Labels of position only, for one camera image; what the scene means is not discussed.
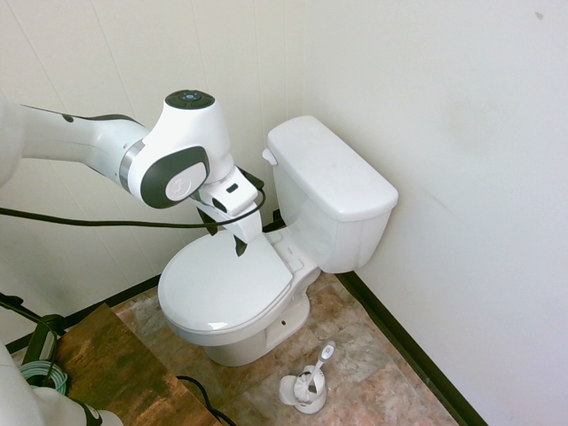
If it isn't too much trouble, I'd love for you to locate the white brush holder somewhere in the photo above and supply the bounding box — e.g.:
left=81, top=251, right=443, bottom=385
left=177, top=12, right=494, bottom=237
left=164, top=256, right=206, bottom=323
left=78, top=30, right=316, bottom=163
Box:
left=279, top=365, right=330, bottom=416

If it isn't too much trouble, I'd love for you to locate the white toilet bowl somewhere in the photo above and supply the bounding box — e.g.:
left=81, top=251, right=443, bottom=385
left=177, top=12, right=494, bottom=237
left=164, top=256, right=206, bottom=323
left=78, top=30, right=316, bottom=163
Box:
left=158, top=248, right=321, bottom=367

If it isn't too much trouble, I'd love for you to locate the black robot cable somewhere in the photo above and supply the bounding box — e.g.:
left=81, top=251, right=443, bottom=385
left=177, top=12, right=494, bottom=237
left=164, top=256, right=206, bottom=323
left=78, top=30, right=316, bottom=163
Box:
left=0, top=165, right=268, bottom=236

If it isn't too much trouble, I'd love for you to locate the white tank lid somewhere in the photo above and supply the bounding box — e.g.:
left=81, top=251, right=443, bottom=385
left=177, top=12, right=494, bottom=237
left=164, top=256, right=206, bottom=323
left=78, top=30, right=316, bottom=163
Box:
left=266, top=115, right=399, bottom=224

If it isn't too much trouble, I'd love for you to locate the white toilet brush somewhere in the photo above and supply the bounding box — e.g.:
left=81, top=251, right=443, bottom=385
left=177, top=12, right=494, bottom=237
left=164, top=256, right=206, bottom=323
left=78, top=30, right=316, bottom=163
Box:
left=290, top=340, right=337, bottom=401

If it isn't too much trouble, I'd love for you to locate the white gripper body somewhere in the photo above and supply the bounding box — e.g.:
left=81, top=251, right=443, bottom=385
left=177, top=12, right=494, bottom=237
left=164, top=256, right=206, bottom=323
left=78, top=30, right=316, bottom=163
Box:
left=204, top=166, right=268, bottom=246

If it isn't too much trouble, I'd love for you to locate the white toilet tank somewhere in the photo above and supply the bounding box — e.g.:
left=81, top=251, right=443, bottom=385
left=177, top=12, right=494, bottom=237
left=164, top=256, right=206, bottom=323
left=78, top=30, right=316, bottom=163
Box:
left=271, top=154, right=394, bottom=274

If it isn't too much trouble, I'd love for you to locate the black cable on table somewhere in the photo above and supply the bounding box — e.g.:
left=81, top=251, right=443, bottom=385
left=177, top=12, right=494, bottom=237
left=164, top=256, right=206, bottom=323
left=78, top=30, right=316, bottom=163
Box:
left=176, top=375, right=239, bottom=426

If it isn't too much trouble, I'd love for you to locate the green coiled cable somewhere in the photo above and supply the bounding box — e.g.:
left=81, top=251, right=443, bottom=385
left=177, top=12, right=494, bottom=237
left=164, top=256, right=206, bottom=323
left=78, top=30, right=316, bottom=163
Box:
left=19, top=359, right=70, bottom=396

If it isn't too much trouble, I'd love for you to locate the long black baseboard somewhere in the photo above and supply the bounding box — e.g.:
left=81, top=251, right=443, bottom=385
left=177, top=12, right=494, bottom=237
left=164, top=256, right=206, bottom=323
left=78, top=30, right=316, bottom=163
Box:
left=334, top=271, right=490, bottom=426

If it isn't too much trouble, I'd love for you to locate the brown wooden table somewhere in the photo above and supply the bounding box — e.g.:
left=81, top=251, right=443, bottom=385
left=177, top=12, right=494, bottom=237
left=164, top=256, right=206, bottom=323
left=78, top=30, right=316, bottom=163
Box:
left=56, top=303, right=237, bottom=426

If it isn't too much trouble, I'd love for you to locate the white toilet seat lid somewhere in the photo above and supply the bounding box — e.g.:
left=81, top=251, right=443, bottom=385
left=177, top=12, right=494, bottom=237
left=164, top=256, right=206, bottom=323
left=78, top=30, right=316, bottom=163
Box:
left=157, top=230, right=296, bottom=333

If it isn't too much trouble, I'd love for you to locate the short black baseboard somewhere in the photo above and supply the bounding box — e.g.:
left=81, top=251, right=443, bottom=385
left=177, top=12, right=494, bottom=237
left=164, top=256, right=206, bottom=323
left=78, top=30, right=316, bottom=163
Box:
left=4, top=208, right=286, bottom=356

